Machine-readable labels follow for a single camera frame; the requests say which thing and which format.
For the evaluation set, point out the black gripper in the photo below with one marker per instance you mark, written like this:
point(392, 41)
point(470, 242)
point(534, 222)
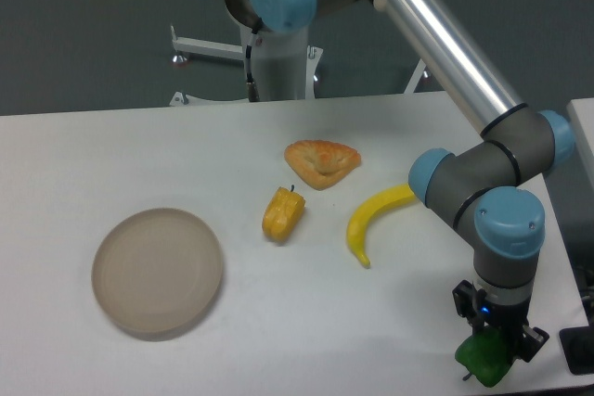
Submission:
point(510, 321)

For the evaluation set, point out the orange toy pastry bread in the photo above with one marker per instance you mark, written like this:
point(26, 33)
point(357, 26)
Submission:
point(320, 163)

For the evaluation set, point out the yellow toy banana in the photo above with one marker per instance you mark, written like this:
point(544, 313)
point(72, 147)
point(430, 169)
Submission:
point(387, 200)

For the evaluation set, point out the green toy bell pepper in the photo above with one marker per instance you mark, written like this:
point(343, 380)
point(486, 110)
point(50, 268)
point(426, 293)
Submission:
point(485, 356)

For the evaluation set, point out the yellow toy bell pepper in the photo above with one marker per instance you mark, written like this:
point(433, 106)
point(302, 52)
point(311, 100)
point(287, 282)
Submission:
point(283, 212)

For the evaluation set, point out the beige round plate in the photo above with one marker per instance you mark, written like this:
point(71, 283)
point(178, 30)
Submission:
point(158, 273)

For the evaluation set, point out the black device at table edge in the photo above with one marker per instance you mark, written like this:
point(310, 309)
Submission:
point(577, 346)

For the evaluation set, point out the white side table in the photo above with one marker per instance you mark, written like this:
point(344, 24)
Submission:
point(581, 115)

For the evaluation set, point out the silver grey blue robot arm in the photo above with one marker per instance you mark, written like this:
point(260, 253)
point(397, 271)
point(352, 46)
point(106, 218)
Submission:
point(478, 193)

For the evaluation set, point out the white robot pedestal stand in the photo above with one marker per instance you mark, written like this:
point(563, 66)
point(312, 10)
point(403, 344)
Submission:
point(352, 51)

